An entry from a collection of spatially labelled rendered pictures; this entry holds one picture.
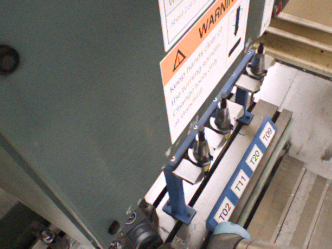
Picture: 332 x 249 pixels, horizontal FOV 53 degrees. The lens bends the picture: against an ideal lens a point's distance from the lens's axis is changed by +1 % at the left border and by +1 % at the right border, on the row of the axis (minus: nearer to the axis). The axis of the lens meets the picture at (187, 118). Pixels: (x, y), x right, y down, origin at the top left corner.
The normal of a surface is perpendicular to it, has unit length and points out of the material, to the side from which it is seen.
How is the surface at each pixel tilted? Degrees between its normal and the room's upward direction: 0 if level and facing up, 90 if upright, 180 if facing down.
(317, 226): 8
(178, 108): 90
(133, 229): 62
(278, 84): 24
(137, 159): 90
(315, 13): 90
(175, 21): 90
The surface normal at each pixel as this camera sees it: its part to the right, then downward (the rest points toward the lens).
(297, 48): -0.52, 0.70
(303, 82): -0.26, -0.26
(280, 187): 0.02, -0.68
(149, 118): 0.85, 0.39
